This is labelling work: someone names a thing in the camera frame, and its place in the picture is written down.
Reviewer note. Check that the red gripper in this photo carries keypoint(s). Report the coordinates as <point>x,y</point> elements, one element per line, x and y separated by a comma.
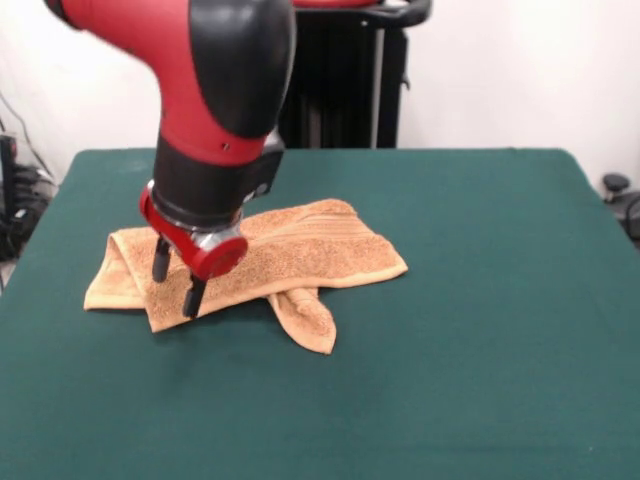
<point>210,257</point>

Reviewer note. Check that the orange terry towel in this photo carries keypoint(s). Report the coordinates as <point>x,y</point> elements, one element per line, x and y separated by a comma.
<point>310,260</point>

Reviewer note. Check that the red robot base disc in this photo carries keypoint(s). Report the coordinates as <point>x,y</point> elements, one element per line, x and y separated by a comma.
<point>330,2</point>

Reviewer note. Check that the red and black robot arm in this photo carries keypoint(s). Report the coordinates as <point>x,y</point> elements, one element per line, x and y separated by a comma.
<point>215,100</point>

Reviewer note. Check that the black electrical box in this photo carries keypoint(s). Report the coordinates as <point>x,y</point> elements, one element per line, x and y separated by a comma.
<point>7,165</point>

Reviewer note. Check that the dark green table cloth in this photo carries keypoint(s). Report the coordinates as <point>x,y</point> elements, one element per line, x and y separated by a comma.
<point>450,350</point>

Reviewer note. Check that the black office chair base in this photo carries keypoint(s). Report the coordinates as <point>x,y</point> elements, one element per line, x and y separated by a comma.
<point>616,182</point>

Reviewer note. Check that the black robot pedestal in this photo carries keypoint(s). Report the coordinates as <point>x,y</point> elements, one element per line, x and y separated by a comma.
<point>345,75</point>

